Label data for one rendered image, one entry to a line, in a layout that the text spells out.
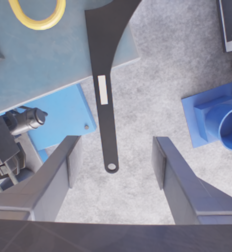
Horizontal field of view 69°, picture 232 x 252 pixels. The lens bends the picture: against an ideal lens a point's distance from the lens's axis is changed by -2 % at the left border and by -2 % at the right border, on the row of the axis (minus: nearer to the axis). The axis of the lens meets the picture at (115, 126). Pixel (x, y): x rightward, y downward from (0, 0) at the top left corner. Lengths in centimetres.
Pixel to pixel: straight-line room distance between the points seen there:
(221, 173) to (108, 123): 162
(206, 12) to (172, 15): 25
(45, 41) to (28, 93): 10
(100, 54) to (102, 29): 4
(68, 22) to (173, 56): 117
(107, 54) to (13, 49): 17
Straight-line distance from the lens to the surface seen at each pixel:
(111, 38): 32
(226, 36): 149
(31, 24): 33
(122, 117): 142
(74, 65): 33
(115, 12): 33
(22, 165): 122
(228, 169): 188
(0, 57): 37
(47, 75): 35
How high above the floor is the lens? 139
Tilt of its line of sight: 74 degrees down
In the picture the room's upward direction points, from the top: 176 degrees counter-clockwise
